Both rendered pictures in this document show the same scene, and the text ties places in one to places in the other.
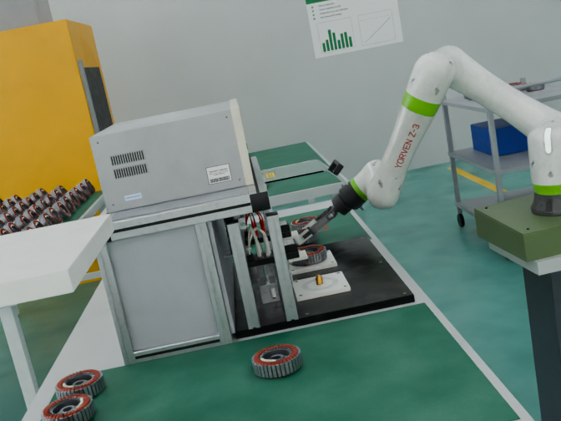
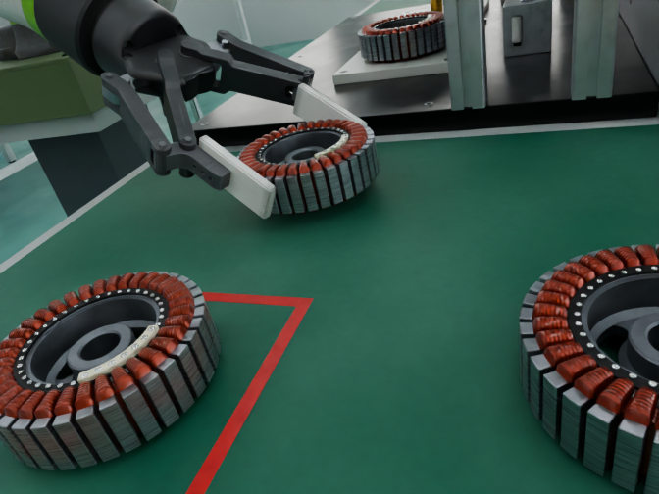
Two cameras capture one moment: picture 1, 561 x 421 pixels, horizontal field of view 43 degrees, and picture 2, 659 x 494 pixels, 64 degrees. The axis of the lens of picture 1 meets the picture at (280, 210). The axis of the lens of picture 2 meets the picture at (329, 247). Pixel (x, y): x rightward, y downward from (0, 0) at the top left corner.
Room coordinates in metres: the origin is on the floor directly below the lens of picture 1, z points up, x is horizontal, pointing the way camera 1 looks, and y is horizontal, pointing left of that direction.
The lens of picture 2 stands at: (2.85, 0.13, 0.93)
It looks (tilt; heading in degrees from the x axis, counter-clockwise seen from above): 31 degrees down; 208
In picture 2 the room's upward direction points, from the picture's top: 13 degrees counter-clockwise
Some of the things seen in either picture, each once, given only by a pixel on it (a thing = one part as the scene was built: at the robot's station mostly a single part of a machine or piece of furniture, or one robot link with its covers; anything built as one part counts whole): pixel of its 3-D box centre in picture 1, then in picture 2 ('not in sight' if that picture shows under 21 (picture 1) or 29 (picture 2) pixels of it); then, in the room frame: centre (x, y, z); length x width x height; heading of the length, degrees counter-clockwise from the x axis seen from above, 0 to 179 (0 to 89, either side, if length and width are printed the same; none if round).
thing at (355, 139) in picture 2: (302, 236); (306, 163); (2.50, -0.06, 0.78); 0.11 x 0.11 x 0.04
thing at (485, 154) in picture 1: (517, 158); not in sight; (4.43, -1.54, 0.51); 1.01 x 0.60 x 1.01; 2
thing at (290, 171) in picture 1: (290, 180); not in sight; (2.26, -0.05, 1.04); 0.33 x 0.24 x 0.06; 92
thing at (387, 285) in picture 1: (310, 279); (434, 45); (2.06, -0.05, 0.76); 0.64 x 0.47 x 0.02; 2
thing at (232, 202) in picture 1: (187, 193); not in sight; (2.05, 0.25, 1.09); 0.68 x 0.44 x 0.05; 2
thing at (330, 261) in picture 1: (310, 262); (406, 56); (2.18, -0.06, 0.78); 0.15 x 0.15 x 0.01; 2
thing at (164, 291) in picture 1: (165, 293); not in sight; (1.72, 0.32, 0.91); 0.28 x 0.03 x 0.32; 92
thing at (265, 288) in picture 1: (269, 289); not in sight; (1.93, 0.07, 0.80); 0.08 x 0.05 x 0.06; 2
